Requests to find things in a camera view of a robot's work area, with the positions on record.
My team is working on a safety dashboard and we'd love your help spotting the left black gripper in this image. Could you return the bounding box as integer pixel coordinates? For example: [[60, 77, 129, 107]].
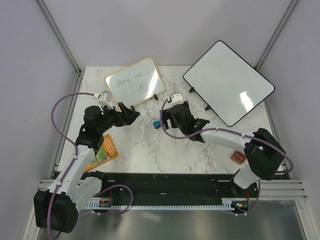
[[97, 102, 140, 134]]

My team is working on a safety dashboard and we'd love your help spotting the blue heart eraser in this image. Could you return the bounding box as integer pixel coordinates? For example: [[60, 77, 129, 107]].
[[153, 120, 161, 129]]

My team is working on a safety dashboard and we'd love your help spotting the yellow framed small whiteboard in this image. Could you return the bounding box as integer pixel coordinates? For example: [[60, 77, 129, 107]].
[[105, 57, 167, 107]]

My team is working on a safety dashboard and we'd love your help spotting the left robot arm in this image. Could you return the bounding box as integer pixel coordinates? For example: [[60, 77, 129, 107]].
[[33, 102, 140, 233]]

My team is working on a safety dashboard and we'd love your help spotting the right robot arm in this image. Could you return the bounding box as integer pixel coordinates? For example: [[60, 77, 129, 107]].
[[159, 101, 286, 197]]

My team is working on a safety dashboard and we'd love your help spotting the large whiteboard black stand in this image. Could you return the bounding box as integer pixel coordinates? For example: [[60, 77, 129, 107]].
[[189, 87, 212, 111]]

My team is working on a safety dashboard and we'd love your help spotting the black framed large whiteboard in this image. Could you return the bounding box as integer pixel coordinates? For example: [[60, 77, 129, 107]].
[[183, 40, 276, 127]]

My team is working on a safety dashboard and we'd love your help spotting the orange green picture book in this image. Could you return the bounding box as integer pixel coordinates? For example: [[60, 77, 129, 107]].
[[84, 134, 119, 173]]

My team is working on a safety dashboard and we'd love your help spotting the red brown square block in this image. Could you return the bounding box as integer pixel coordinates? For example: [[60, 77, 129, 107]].
[[230, 151, 247, 165]]

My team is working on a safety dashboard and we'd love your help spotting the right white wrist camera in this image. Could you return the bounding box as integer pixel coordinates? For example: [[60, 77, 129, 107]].
[[167, 92, 184, 105]]

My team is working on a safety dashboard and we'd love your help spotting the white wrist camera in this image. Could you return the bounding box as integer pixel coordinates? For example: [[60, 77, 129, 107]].
[[93, 90, 113, 109], [167, 92, 184, 105]]

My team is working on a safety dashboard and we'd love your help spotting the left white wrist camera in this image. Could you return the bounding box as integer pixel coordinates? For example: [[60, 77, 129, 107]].
[[93, 90, 113, 109]]

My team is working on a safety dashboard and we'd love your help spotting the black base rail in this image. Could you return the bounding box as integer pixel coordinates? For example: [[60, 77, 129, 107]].
[[53, 171, 292, 213]]

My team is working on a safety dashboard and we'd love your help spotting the white slotted cable duct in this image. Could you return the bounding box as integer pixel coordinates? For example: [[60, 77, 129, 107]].
[[82, 198, 235, 211]]

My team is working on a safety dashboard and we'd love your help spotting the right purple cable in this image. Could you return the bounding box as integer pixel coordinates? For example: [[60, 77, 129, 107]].
[[159, 98, 294, 217]]

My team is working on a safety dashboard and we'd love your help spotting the left aluminium frame post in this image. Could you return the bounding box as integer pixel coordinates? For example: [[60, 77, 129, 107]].
[[35, 0, 82, 76]]

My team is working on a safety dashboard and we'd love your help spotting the aluminium frame post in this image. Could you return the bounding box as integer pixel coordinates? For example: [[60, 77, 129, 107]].
[[35, 0, 82, 76], [254, 0, 300, 71]]

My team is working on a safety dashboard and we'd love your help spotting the aluminium front rail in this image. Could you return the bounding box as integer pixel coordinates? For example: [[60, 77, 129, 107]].
[[37, 178, 310, 201]]

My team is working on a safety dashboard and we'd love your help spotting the right aluminium frame post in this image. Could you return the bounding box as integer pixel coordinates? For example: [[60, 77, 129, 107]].
[[254, 0, 300, 71]]

